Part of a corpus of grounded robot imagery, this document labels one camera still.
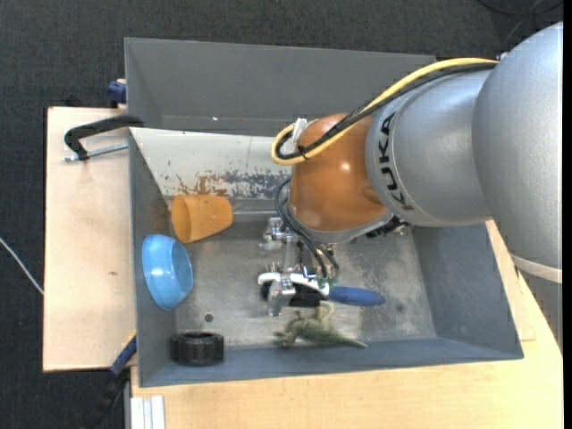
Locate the green toy dinosaur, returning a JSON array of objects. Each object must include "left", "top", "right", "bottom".
[{"left": 272, "top": 301, "right": 369, "bottom": 350}]

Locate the pale wood board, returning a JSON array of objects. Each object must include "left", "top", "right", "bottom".
[{"left": 42, "top": 106, "right": 138, "bottom": 373}]

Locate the orange plastic cup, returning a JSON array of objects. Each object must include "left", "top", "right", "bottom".
[{"left": 171, "top": 194, "right": 235, "bottom": 245}]

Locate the blue plastic bowl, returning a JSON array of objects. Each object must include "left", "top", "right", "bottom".
[{"left": 141, "top": 233, "right": 195, "bottom": 311}]

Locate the grey metal bin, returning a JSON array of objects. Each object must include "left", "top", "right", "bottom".
[{"left": 123, "top": 37, "right": 525, "bottom": 388}]

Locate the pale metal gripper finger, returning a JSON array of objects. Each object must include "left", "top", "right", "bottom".
[
  {"left": 266, "top": 283, "right": 297, "bottom": 317},
  {"left": 257, "top": 271, "right": 292, "bottom": 288}
]

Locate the blue handled black tool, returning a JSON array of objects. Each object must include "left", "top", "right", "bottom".
[{"left": 260, "top": 282, "right": 387, "bottom": 308}]

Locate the black ribbed ring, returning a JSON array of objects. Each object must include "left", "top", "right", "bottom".
[{"left": 170, "top": 331, "right": 225, "bottom": 367}]

